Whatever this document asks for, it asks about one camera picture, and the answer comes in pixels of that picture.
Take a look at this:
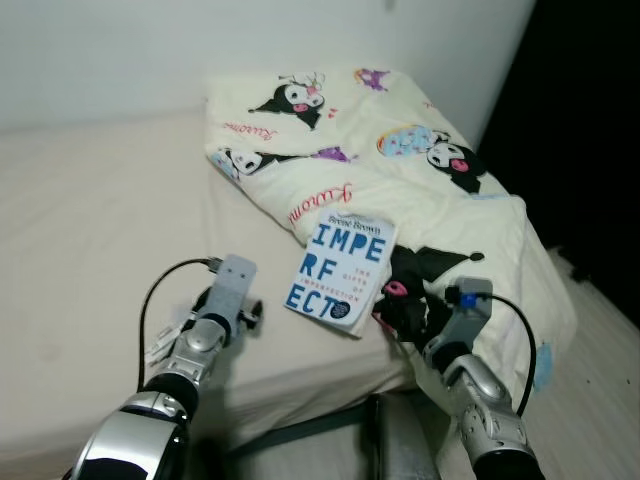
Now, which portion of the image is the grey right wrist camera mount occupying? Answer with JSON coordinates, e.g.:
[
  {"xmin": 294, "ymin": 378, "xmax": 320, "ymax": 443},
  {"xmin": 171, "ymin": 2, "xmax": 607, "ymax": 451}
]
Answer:
[{"xmin": 446, "ymin": 278, "xmax": 495, "ymax": 347}]

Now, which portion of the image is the cream cartoon print blanket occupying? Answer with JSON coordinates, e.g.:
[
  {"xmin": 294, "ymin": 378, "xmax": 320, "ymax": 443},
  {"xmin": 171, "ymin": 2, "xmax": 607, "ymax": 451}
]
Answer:
[{"xmin": 204, "ymin": 67, "xmax": 580, "ymax": 394}]

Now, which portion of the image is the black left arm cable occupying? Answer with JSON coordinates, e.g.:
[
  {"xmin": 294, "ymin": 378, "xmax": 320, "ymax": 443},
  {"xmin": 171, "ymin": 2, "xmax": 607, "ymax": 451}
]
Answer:
[{"xmin": 138, "ymin": 257, "xmax": 224, "ymax": 393}]

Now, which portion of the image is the grey robot leg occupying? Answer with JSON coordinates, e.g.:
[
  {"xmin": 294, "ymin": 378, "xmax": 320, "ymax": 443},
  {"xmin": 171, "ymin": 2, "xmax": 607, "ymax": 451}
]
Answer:
[{"xmin": 363, "ymin": 392, "xmax": 453, "ymax": 480}]

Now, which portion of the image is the teal upholstered bed frame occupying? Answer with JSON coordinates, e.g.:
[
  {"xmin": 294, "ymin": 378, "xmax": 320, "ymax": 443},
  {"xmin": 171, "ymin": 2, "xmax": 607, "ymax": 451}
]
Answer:
[{"xmin": 222, "ymin": 393, "xmax": 421, "ymax": 463}]

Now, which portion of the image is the mattress with cream sheet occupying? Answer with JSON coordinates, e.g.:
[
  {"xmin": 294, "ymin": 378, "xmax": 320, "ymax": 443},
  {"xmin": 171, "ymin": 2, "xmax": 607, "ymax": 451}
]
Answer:
[{"xmin": 0, "ymin": 110, "xmax": 561, "ymax": 453}]

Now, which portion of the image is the white book with blue letters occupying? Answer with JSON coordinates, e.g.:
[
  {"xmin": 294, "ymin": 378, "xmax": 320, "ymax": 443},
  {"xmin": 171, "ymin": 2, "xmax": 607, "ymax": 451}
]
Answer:
[{"xmin": 284, "ymin": 210, "xmax": 400, "ymax": 340}]

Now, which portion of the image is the black cabinet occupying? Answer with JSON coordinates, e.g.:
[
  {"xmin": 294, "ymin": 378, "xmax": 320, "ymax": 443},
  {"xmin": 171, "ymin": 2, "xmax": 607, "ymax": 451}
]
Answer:
[{"xmin": 474, "ymin": 0, "xmax": 640, "ymax": 324}]

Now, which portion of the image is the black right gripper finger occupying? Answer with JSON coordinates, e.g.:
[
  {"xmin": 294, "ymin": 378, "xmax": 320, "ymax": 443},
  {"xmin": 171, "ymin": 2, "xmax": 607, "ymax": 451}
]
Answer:
[{"xmin": 373, "ymin": 300, "xmax": 411, "ymax": 338}]

